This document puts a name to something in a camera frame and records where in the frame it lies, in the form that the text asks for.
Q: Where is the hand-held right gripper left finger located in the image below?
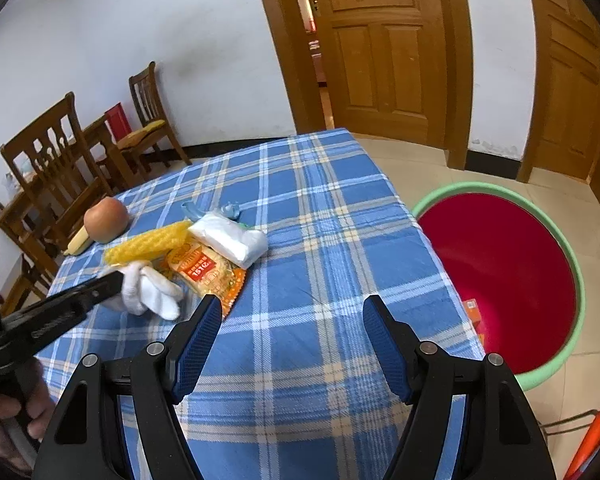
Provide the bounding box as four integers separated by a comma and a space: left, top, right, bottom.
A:
32, 293, 224, 480

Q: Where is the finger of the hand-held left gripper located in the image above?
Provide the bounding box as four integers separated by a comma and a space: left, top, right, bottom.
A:
0, 268, 127, 357

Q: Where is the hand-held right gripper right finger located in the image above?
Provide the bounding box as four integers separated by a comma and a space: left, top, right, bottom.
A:
362, 293, 557, 480

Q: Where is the white cloth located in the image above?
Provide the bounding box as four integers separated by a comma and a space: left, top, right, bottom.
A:
110, 258, 185, 321

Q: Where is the orange cardboard box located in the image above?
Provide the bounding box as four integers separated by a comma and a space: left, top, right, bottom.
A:
462, 298, 486, 347

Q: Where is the red basin with green rim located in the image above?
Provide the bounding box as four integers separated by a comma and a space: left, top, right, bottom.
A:
410, 182, 586, 392

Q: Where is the person's left hand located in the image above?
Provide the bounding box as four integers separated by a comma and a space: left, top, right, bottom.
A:
0, 372, 57, 477

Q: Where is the yellow banana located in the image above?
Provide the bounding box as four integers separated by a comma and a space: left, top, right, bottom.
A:
62, 225, 95, 257

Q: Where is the orange snack packet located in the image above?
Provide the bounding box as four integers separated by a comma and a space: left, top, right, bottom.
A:
164, 240, 248, 319

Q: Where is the brown round pear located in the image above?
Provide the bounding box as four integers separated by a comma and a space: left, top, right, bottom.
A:
83, 197, 129, 245

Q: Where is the yellow foam fruit net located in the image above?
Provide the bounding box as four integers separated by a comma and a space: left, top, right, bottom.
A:
103, 219, 194, 266

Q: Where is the white plastic bag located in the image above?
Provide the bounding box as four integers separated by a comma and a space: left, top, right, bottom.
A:
187, 212, 270, 270

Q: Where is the tall wooden dining chair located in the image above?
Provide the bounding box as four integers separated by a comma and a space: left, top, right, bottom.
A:
0, 91, 114, 252

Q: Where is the teal plastic scrap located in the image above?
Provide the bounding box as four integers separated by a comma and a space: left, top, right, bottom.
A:
180, 201, 246, 224

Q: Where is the blue plaid tablecloth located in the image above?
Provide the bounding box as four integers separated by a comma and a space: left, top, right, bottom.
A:
34, 128, 487, 480

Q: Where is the red bag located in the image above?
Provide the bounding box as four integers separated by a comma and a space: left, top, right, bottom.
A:
103, 103, 131, 139

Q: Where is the yellow seat cushion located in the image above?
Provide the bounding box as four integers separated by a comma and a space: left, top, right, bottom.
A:
115, 120, 166, 149

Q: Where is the orange plastic item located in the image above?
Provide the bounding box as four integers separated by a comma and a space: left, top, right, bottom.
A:
562, 385, 600, 480

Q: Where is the wooden chair with cushion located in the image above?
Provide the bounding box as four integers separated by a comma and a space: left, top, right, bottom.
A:
128, 61, 191, 172

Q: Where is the open wooden panel door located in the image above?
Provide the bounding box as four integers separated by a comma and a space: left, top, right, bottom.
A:
297, 0, 452, 149

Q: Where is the closed wooden panel door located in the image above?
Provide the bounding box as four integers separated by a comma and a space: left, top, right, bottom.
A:
522, 0, 600, 211

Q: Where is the wooden door frame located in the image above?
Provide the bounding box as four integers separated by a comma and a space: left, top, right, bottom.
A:
250, 0, 477, 171

